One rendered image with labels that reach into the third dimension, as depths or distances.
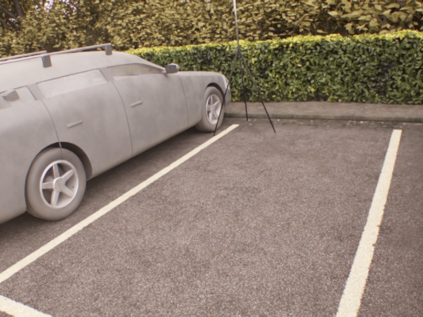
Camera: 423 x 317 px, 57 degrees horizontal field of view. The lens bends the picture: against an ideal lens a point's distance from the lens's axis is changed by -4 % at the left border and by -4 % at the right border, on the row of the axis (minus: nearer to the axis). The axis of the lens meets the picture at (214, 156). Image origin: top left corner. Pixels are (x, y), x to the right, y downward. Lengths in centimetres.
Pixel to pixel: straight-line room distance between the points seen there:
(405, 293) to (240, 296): 96
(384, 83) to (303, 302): 472
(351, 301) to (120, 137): 281
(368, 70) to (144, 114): 360
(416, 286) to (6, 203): 299
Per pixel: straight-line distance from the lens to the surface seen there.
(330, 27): 882
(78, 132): 391
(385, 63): 661
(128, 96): 445
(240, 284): 264
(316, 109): 654
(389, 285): 266
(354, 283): 264
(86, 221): 378
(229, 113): 674
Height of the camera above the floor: 157
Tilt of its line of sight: 19 degrees down
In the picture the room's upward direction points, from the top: 6 degrees counter-clockwise
